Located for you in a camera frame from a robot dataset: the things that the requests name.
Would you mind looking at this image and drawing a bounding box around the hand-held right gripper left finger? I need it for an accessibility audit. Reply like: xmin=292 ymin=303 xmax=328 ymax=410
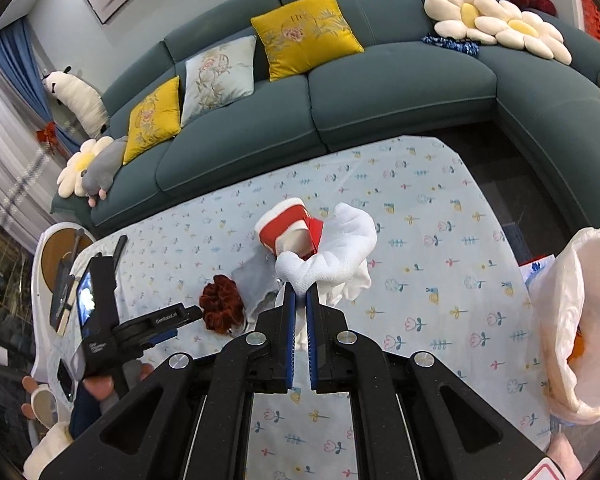
xmin=67 ymin=282 xmax=297 ymax=480

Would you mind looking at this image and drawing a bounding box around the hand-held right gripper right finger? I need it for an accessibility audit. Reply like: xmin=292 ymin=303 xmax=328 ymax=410
xmin=305 ymin=291 xmax=550 ymax=480

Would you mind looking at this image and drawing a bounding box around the white knit glove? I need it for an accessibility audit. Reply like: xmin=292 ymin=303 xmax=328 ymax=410
xmin=274 ymin=202 xmax=378 ymax=356

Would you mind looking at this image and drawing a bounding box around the trash bin with white liner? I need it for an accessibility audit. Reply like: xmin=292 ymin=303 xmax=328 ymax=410
xmin=527 ymin=226 xmax=600 ymax=423

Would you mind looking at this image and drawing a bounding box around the orange plastic bag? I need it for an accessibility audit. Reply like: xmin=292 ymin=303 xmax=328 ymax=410
xmin=567 ymin=327 xmax=588 ymax=363

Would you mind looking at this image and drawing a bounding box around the person's left forearm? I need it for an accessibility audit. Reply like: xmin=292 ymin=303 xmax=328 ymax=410
xmin=70 ymin=390 xmax=116 ymax=436

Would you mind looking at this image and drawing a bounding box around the person's left hand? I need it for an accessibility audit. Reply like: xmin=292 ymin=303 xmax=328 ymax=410
xmin=82 ymin=376 xmax=116 ymax=402

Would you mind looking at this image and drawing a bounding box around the dark red scrunchie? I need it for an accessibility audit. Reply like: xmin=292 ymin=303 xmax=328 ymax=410
xmin=199 ymin=275 xmax=248 ymax=336

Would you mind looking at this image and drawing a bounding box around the black stand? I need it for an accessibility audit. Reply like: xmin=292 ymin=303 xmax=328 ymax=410
xmin=50 ymin=230 xmax=86 ymax=333

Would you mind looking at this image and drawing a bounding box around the blue face mask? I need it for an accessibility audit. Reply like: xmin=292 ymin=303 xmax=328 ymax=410
xmin=230 ymin=255 xmax=283 ymax=331

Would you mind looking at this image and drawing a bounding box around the plush animal slipper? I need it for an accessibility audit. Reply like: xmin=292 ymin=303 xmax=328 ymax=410
xmin=21 ymin=375 xmax=58 ymax=423

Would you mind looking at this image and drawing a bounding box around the white rimmed round side table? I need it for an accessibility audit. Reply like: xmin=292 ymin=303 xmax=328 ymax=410
xmin=30 ymin=221 xmax=98 ymax=376

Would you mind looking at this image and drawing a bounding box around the red and white carton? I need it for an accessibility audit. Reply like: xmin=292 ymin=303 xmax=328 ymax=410
xmin=254 ymin=199 xmax=326 ymax=261

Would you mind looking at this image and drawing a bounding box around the white flower cushion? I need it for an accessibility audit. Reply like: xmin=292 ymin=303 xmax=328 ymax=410
xmin=472 ymin=0 xmax=573 ymax=66
xmin=424 ymin=0 xmax=511 ymax=43
xmin=56 ymin=136 xmax=115 ymax=198

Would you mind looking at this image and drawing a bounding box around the grey plush mouse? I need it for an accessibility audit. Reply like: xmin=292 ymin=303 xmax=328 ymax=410
xmin=75 ymin=141 xmax=130 ymax=207

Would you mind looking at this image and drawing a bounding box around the grey sheer curtain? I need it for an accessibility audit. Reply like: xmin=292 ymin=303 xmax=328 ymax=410
xmin=0 ymin=45 xmax=56 ymax=241

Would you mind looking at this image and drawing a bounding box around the yellow embroidered cushion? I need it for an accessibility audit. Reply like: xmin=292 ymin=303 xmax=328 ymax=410
xmin=250 ymin=0 xmax=366 ymax=82
xmin=122 ymin=76 xmax=182 ymax=166

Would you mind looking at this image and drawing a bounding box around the red curtain bow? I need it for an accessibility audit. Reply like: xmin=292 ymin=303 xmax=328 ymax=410
xmin=35 ymin=121 xmax=61 ymax=147

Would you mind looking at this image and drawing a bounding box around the white plush animal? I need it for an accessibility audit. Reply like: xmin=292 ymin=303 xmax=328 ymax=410
xmin=41 ymin=65 xmax=111 ymax=138

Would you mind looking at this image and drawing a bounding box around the white paper bag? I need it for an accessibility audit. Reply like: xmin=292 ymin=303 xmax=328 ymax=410
xmin=516 ymin=254 xmax=556 ymax=301

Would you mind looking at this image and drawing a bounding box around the light blue embroidered cushion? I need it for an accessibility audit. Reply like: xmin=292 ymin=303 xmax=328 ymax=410
xmin=180 ymin=35 xmax=257 ymax=128

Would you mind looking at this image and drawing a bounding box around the teal sectional sofa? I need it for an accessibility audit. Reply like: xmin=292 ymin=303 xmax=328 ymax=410
xmin=50 ymin=0 xmax=600 ymax=241

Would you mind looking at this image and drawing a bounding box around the red edged white box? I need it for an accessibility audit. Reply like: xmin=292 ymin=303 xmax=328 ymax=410
xmin=522 ymin=460 xmax=556 ymax=480

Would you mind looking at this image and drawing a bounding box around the blue curtain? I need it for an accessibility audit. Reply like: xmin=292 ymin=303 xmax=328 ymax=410
xmin=0 ymin=17 xmax=88 ymax=158

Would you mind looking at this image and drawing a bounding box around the blue patterned scrunchie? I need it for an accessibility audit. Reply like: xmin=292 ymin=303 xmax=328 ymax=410
xmin=421 ymin=33 xmax=481 ymax=58

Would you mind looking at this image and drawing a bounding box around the red lattice wall panel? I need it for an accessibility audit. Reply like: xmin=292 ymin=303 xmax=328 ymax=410
xmin=577 ymin=0 xmax=600 ymax=43

